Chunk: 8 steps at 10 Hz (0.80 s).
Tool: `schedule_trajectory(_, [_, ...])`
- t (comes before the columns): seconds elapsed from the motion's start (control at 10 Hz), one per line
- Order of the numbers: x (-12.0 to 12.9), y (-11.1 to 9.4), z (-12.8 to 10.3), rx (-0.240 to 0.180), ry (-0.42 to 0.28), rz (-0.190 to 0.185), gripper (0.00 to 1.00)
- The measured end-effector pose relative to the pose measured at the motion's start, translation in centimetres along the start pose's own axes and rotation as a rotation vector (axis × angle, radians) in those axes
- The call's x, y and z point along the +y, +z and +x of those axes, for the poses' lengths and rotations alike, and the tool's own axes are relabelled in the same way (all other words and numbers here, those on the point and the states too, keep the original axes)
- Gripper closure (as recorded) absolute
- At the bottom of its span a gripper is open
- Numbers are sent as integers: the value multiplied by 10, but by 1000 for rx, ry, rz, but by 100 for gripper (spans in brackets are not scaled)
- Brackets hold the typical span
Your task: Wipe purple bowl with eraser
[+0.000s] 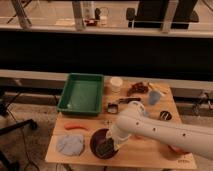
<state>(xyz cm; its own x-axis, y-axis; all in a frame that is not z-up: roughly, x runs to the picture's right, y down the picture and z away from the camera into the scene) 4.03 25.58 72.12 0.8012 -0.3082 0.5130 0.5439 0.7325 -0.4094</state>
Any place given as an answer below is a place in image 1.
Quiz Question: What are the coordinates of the red object under arm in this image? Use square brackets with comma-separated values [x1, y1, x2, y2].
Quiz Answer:
[168, 146, 189, 155]

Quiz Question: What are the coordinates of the black round lid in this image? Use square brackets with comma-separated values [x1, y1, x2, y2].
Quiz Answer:
[159, 111, 172, 121]

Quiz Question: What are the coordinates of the green plastic tray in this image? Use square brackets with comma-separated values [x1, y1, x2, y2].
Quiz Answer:
[57, 73, 104, 117]

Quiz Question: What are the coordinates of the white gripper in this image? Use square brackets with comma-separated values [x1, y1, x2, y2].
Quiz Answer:
[106, 125, 130, 150]

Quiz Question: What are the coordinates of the black office chair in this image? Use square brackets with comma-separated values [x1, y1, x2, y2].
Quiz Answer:
[126, 0, 199, 29]

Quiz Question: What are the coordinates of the orange carrot toy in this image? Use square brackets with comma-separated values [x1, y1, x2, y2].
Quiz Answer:
[64, 124, 88, 131]

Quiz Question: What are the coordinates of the blue cloth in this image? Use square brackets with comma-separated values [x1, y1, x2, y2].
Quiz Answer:
[56, 134, 84, 156]

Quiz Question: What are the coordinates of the black chair base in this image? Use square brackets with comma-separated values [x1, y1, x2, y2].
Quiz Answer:
[0, 119, 38, 136]

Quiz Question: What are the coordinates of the dark purple bowl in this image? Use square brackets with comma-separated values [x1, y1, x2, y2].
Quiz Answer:
[90, 128, 117, 159]

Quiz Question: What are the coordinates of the black handled tool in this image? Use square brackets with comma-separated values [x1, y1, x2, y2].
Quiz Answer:
[118, 97, 141, 104]

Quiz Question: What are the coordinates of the light blue cup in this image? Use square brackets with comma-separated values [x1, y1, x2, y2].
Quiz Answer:
[148, 91, 161, 105]

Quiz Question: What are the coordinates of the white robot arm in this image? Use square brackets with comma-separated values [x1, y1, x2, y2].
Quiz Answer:
[106, 101, 213, 160]

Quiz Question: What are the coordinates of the white cup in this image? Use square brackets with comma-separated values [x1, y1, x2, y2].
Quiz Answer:
[109, 77, 123, 93]

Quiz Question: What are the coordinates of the brown toy pile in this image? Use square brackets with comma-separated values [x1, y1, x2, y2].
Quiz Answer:
[127, 82, 148, 96]

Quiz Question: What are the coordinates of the small black square container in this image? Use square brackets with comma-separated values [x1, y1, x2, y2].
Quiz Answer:
[107, 103, 118, 114]

